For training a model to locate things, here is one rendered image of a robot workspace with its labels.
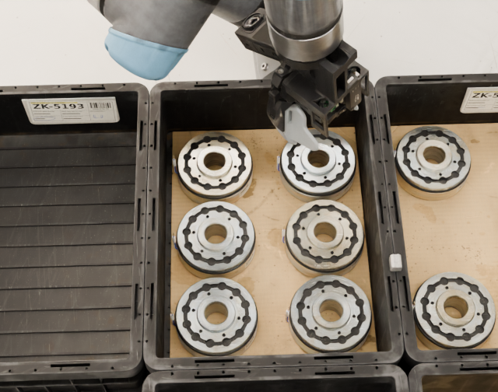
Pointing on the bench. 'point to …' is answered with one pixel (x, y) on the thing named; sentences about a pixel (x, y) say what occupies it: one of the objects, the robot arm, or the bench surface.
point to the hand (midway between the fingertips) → (306, 117)
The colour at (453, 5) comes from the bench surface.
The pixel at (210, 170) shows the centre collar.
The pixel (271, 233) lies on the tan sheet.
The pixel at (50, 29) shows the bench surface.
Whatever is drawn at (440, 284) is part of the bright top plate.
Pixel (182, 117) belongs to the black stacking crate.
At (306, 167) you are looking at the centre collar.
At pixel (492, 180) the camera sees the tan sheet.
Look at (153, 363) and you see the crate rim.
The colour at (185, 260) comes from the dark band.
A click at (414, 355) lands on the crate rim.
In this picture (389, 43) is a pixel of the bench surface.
